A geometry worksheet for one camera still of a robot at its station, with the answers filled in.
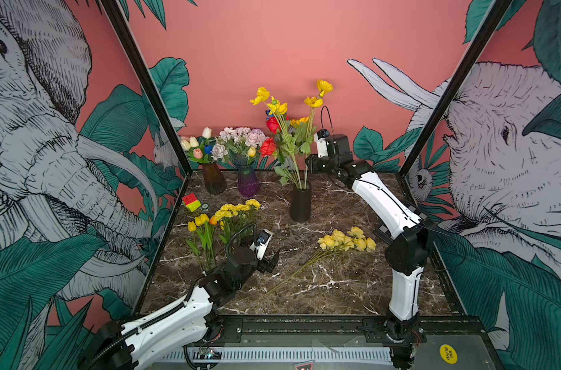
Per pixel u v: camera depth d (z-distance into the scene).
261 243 0.66
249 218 1.01
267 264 0.70
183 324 0.50
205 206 1.06
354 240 0.93
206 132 0.93
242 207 0.99
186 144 0.89
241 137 0.91
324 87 0.78
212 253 0.89
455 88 0.88
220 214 0.95
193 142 0.90
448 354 0.70
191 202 1.01
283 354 0.70
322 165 0.73
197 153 0.86
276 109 0.73
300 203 0.95
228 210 1.00
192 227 0.96
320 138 0.74
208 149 0.88
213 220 0.98
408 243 0.49
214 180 1.09
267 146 0.82
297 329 0.76
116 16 0.70
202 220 0.96
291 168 0.86
